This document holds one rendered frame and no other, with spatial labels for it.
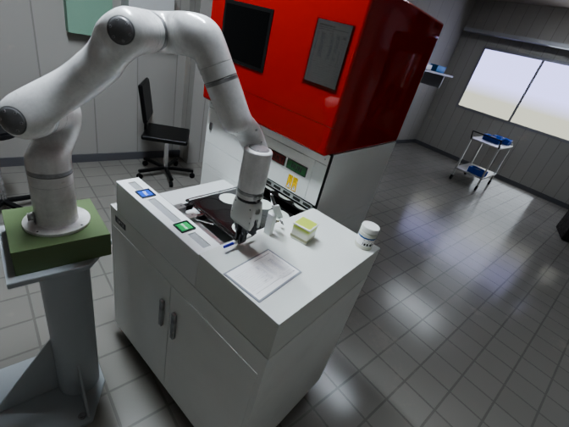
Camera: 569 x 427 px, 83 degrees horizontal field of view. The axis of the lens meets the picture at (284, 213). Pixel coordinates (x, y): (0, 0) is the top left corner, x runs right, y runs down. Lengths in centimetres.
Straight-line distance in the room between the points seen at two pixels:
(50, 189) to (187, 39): 62
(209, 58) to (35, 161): 59
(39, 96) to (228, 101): 48
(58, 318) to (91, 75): 91
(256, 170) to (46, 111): 56
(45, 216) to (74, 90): 42
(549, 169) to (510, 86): 172
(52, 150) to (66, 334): 74
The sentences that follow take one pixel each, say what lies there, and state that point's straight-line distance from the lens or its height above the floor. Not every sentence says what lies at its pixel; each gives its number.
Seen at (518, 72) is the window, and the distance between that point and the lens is 793.
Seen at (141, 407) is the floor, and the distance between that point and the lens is 186.
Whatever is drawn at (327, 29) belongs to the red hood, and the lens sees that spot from 135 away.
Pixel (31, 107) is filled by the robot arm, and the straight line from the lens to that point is 108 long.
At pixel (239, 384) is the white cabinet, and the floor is 61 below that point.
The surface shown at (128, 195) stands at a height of 95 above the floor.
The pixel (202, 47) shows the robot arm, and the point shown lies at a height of 154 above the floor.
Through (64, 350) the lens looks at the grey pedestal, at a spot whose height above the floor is 33.
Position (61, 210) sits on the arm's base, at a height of 98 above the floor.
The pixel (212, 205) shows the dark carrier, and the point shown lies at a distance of 145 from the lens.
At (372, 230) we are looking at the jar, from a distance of 126.
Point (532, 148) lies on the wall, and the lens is 780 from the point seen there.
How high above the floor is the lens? 163
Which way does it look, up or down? 29 degrees down
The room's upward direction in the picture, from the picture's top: 15 degrees clockwise
